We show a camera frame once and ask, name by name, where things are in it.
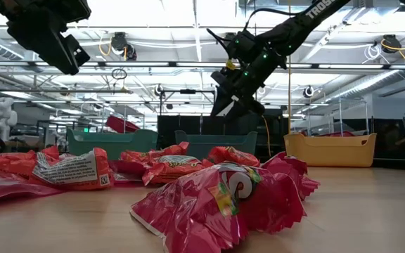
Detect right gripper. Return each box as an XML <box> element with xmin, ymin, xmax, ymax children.
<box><xmin>210</xmin><ymin>47</ymin><xmax>288</xmax><ymax>119</ymax></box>

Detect orange Reese's candy pack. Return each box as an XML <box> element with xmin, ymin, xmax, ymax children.
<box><xmin>141</xmin><ymin>154</ymin><xmax>214</xmax><ymax>186</ymax></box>
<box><xmin>32</xmin><ymin>147</ymin><xmax>115</xmax><ymax>191</ymax></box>
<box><xmin>0</xmin><ymin>145</ymin><xmax>61</xmax><ymax>179</ymax></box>

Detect pink translucent candy wrapper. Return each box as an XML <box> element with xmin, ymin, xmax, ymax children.
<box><xmin>109</xmin><ymin>160</ymin><xmax>147</xmax><ymax>184</ymax></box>

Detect long red candy wrapper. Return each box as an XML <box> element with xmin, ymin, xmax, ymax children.
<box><xmin>0</xmin><ymin>171</ymin><xmax>65</xmax><ymax>202</ymax></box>

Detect black partition panels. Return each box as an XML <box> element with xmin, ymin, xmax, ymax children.
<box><xmin>156</xmin><ymin>108</ymin><xmax>290</xmax><ymax>157</ymax></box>

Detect blue plastic bin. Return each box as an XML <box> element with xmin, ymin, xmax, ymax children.
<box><xmin>174</xmin><ymin>129</ymin><xmax>259</xmax><ymax>161</ymax></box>

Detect yellow plastic bin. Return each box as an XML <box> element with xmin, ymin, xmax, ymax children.
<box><xmin>283</xmin><ymin>132</ymin><xmax>378</xmax><ymax>169</ymax></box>

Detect white metal rack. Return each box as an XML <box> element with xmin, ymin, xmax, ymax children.
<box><xmin>306</xmin><ymin>99</ymin><xmax>370</xmax><ymax>137</ymax></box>

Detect red plastic bin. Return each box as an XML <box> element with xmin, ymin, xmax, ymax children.
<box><xmin>105</xmin><ymin>115</ymin><xmax>141</xmax><ymax>134</ymax></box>

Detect teal green plastic bin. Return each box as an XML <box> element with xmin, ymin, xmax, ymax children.
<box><xmin>66</xmin><ymin>128</ymin><xmax>159</xmax><ymax>162</ymax></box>

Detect black partition screen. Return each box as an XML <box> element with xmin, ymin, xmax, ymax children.
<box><xmin>371</xmin><ymin>113</ymin><xmax>405</xmax><ymax>161</ymax></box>

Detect person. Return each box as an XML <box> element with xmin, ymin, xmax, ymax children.
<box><xmin>381</xmin><ymin>119</ymin><xmax>405</xmax><ymax>155</ymax></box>

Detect yellow power cable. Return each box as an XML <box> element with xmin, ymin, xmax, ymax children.
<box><xmin>260</xmin><ymin>114</ymin><xmax>271</xmax><ymax>155</ymax></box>

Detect black gantry frame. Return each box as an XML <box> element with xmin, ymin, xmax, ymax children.
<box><xmin>159</xmin><ymin>89</ymin><xmax>216</xmax><ymax>117</ymax></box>

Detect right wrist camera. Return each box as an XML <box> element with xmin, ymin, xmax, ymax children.
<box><xmin>229</xmin><ymin>30</ymin><xmax>259</xmax><ymax>61</ymax></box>

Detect grey metal rail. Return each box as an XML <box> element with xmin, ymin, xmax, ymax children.
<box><xmin>0</xmin><ymin>88</ymin><xmax>134</xmax><ymax>95</ymax></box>

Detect black ceiling cable reel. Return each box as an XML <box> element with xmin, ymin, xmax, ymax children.
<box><xmin>110</xmin><ymin>32</ymin><xmax>138</xmax><ymax>62</ymax></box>
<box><xmin>380</xmin><ymin>34</ymin><xmax>404</xmax><ymax>54</ymax></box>

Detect black overhead light rail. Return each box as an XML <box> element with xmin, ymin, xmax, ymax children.
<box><xmin>0</xmin><ymin>60</ymin><xmax>405</xmax><ymax>70</ymax></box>

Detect coiled black cable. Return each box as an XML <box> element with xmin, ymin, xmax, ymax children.
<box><xmin>110</xmin><ymin>68</ymin><xmax>128</xmax><ymax>81</ymax></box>

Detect black camera cable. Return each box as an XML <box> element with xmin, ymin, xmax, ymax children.
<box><xmin>207</xmin><ymin>7</ymin><xmax>316</xmax><ymax>46</ymax></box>

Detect black aluminium rig frame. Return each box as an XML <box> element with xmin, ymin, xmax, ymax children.
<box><xmin>371</xmin><ymin>157</ymin><xmax>405</xmax><ymax>170</ymax></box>

